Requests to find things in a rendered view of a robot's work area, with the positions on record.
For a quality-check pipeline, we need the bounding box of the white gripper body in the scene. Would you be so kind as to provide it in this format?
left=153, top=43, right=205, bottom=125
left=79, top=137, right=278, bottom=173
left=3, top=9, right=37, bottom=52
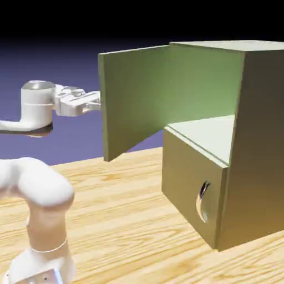
left=56, top=92, right=90, bottom=117

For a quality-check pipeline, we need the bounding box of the green cabinet door without handle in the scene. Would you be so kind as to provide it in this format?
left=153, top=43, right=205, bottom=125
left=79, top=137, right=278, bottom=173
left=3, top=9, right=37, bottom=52
left=97, top=44, right=173, bottom=162

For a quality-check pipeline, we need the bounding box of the green cabinet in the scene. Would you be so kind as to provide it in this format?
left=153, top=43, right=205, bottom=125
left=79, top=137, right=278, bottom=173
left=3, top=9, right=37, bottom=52
left=161, top=39, right=284, bottom=253

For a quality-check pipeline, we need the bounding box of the green cabinet door with handle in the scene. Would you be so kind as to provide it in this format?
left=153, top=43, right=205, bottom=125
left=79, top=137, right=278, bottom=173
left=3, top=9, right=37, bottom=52
left=161, top=128, right=229, bottom=251

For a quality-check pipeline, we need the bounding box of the curved silver door handle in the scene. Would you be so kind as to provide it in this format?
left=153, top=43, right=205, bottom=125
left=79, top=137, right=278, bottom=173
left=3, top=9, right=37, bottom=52
left=196, top=180, right=211, bottom=224

